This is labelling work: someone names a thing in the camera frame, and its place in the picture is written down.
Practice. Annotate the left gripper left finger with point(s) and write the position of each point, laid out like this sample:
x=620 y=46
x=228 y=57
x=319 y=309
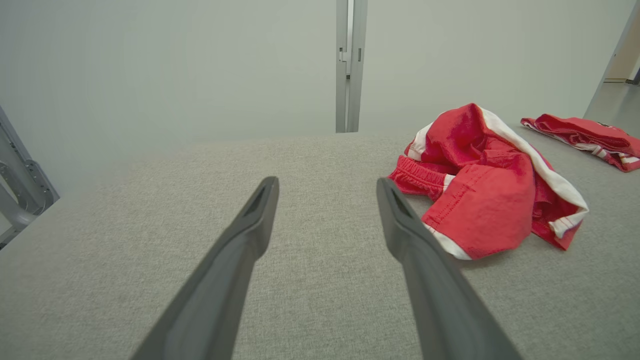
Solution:
x=220 y=290

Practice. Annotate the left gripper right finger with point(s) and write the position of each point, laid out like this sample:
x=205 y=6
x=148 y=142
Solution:
x=435 y=300

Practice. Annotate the grey metal rack frame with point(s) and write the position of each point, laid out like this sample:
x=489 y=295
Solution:
x=30 y=185

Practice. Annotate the grey metal frame post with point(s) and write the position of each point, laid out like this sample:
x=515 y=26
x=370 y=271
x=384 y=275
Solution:
x=352 y=75

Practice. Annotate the red and white shorts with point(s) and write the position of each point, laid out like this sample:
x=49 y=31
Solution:
x=480 y=210

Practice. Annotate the red and white shirt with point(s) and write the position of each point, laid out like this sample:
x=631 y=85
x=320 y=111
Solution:
x=585 y=132

